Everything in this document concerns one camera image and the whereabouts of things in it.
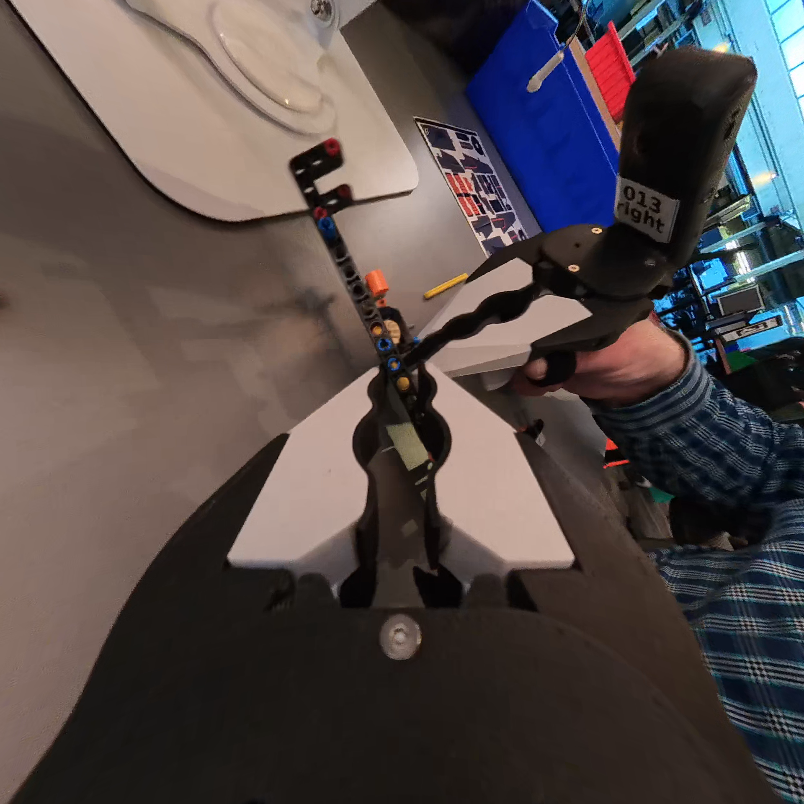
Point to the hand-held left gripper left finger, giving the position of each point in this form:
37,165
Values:
301,496

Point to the person's right hand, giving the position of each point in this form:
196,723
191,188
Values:
628,370

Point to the lego sticker sheet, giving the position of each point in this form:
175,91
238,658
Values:
477,188

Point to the blue plastic bin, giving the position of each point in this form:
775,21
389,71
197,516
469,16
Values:
546,144

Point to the red plastic bin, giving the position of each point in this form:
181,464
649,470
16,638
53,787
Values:
612,69

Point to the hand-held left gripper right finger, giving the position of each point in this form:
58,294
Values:
502,496

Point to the yellow lego tube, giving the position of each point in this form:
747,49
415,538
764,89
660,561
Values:
446,286

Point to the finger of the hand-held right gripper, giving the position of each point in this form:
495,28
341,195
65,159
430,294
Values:
496,286
502,345

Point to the black lego chassis build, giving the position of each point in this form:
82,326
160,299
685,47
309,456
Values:
345,270

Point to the person's plaid shirt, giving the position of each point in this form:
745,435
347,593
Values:
754,659

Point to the white book stand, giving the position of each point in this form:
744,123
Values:
188,125

